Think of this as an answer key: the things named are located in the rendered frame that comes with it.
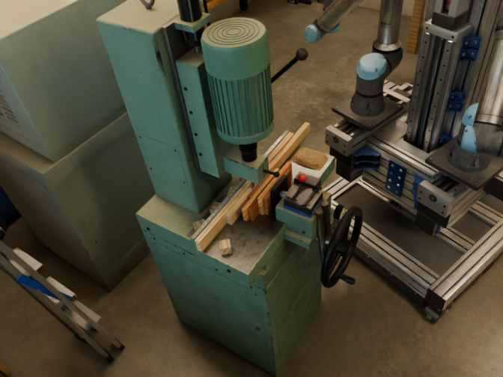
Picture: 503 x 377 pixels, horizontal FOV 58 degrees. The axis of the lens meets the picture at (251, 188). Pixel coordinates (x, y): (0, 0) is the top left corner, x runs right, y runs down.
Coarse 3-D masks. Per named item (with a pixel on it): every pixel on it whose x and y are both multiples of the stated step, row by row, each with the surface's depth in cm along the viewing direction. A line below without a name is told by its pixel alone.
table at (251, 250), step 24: (312, 168) 167; (240, 216) 154; (264, 216) 153; (216, 240) 148; (240, 240) 147; (264, 240) 146; (288, 240) 152; (312, 240) 148; (216, 264) 144; (240, 264) 140; (264, 264) 146
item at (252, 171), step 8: (232, 152) 152; (240, 152) 151; (224, 160) 151; (232, 160) 149; (240, 160) 148; (256, 160) 148; (264, 160) 147; (232, 168) 152; (240, 168) 149; (248, 168) 147; (256, 168) 145; (264, 168) 149; (240, 176) 152; (248, 176) 150; (256, 176) 147; (264, 176) 151
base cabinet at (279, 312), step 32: (160, 256) 186; (192, 256) 169; (192, 288) 190; (224, 288) 172; (256, 288) 157; (288, 288) 175; (320, 288) 219; (192, 320) 217; (224, 320) 194; (256, 320) 175; (288, 320) 189; (256, 352) 198; (288, 352) 208
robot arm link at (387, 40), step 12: (384, 0) 179; (396, 0) 177; (384, 12) 182; (396, 12) 181; (384, 24) 185; (396, 24) 184; (384, 36) 188; (396, 36) 189; (384, 48) 191; (396, 48) 191; (396, 60) 195
